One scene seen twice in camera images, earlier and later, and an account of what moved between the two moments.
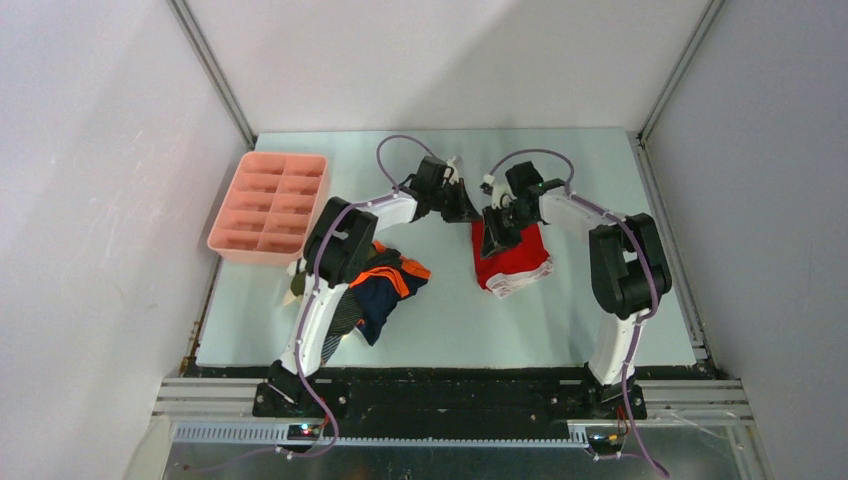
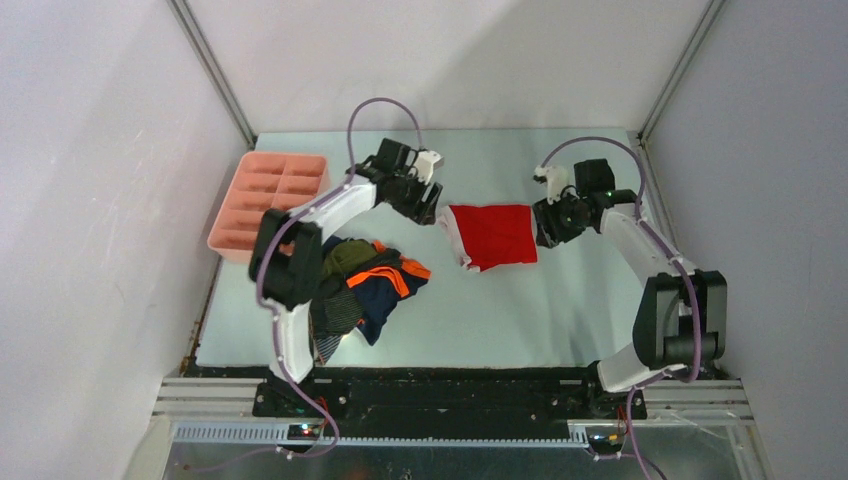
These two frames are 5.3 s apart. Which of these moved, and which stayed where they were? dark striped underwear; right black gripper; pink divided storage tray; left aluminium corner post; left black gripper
Moved: left black gripper; right black gripper
Stayed: pink divided storage tray; dark striped underwear; left aluminium corner post
